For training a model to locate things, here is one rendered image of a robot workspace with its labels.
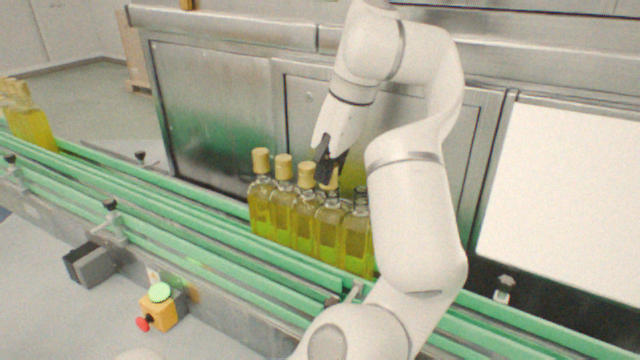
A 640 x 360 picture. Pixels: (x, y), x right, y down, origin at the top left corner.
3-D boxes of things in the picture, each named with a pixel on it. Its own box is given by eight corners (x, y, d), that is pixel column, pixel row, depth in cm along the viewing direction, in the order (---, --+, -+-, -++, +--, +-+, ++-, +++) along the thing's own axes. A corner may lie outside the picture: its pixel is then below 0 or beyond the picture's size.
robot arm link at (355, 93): (352, 58, 64) (347, 74, 66) (324, 70, 58) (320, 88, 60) (392, 76, 62) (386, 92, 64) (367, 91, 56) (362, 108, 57)
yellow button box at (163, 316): (188, 314, 96) (182, 292, 92) (163, 336, 90) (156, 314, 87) (168, 302, 99) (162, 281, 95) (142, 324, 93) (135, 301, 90)
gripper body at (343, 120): (349, 69, 66) (333, 126, 72) (316, 84, 58) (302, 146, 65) (388, 87, 63) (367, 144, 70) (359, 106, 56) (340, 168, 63)
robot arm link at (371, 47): (437, 36, 46) (360, 22, 43) (404, 115, 52) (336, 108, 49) (395, -3, 57) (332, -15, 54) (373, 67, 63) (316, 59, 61)
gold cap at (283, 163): (296, 174, 81) (295, 155, 79) (286, 182, 78) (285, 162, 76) (281, 170, 82) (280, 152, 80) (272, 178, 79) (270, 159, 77)
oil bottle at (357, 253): (372, 289, 85) (380, 207, 75) (361, 306, 81) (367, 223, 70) (349, 279, 88) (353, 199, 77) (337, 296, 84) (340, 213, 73)
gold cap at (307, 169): (319, 182, 78) (319, 163, 76) (309, 190, 75) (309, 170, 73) (304, 178, 79) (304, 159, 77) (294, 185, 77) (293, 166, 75)
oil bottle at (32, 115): (63, 161, 137) (33, 80, 123) (46, 167, 133) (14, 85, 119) (54, 157, 140) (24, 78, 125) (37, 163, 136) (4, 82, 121)
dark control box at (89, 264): (116, 273, 108) (108, 249, 104) (88, 292, 102) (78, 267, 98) (98, 262, 112) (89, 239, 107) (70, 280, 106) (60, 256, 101)
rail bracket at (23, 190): (34, 194, 119) (17, 154, 113) (7, 206, 114) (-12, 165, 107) (27, 190, 121) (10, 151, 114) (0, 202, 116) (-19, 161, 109)
